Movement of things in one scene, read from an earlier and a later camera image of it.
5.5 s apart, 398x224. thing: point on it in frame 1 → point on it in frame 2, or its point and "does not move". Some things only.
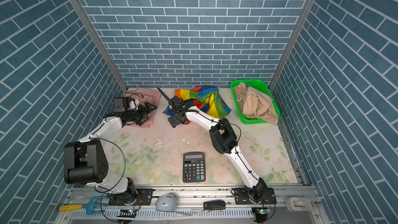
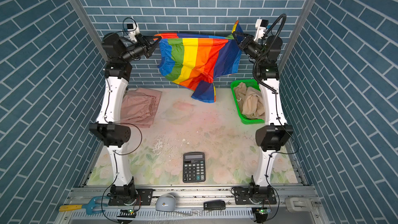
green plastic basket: x=256 y=84 does not move
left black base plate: x=145 y=197 does not move
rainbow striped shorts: x=205 y=98 → x=195 y=61
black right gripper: x=175 y=122 → x=248 y=43
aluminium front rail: x=294 y=205 does not move
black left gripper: x=144 y=113 → x=144 y=50
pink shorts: x=144 y=95 does not move
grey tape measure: x=166 y=203 does not move
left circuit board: x=124 y=213 does not move
